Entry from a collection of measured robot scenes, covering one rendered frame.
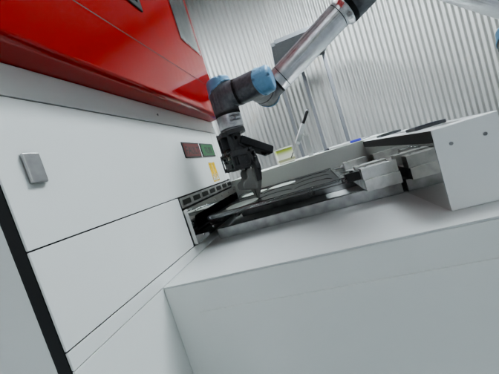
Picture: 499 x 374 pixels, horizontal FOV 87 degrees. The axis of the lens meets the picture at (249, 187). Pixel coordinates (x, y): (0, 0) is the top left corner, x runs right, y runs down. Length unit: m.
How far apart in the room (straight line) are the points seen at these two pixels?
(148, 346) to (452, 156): 0.59
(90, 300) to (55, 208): 0.13
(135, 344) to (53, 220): 0.23
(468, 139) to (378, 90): 2.74
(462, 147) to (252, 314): 0.45
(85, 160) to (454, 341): 0.64
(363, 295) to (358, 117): 2.79
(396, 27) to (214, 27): 1.96
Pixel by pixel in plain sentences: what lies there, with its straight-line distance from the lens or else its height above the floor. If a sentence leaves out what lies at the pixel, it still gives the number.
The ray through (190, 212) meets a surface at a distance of 0.69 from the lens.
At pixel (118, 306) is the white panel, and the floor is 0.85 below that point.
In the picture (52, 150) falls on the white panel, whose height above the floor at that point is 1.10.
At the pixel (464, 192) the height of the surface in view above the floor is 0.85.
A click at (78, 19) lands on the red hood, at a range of 0.58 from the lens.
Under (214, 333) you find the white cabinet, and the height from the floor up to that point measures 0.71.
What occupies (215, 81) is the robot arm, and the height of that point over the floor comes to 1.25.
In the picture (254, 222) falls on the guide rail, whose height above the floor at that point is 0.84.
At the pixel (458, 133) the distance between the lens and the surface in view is 0.54.
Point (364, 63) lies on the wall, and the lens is 3.30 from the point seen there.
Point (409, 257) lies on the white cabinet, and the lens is 0.48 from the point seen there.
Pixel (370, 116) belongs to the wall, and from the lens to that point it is 3.21.
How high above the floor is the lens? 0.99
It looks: 4 degrees down
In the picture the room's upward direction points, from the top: 18 degrees counter-clockwise
